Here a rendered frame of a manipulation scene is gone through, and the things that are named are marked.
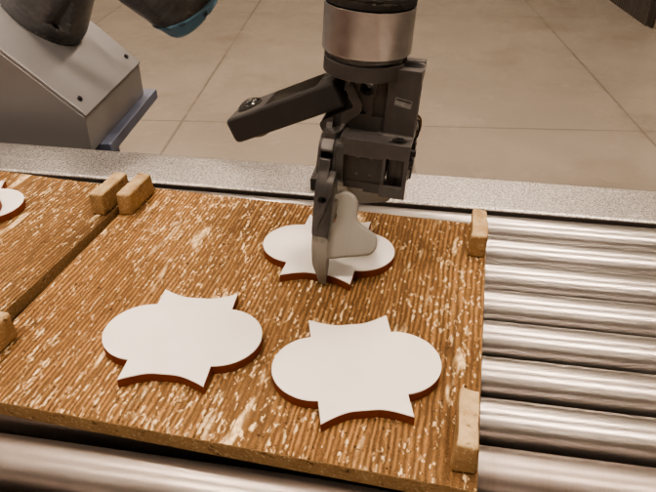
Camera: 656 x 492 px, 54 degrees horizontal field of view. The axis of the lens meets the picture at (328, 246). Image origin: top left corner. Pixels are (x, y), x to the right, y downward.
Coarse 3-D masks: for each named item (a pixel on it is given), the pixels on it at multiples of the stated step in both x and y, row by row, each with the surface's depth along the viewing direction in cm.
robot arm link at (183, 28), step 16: (128, 0) 103; (144, 0) 103; (160, 0) 103; (176, 0) 103; (192, 0) 103; (208, 0) 106; (144, 16) 106; (160, 16) 105; (176, 16) 105; (192, 16) 105; (176, 32) 108
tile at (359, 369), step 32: (384, 320) 56; (288, 352) 52; (320, 352) 52; (352, 352) 52; (384, 352) 52; (416, 352) 52; (288, 384) 49; (320, 384) 49; (352, 384) 49; (384, 384) 49; (416, 384) 49; (320, 416) 47; (352, 416) 47; (384, 416) 48
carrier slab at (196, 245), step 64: (192, 192) 77; (128, 256) 66; (192, 256) 66; (256, 256) 66; (448, 256) 66; (64, 320) 57; (320, 320) 57; (448, 320) 57; (0, 384) 51; (64, 384) 51; (256, 384) 51; (448, 384) 51; (192, 448) 47; (256, 448) 45; (320, 448) 45; (384, 448) 45; (448, 448) 45
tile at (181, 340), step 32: (128, 320) 56; (160, 320) 56; (192, 320) 56; (224, 320) 56; (256, 320) 56; (128, 352) 52; (160, 352) 52; (192, 352) 52; (224, 352) 52; (256, 352) 53; (128, 384) 50; (192, 384) 50
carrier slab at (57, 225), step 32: (32, 192) 77; (64, 192) 77; (0, 224) 71; (32, 224) 71; (64, 224) 71; (96, 224) 71; (0, 256) 66; (32, 256) 66; (64, 256) 66; (0, 288) 61; (32, 288) 62
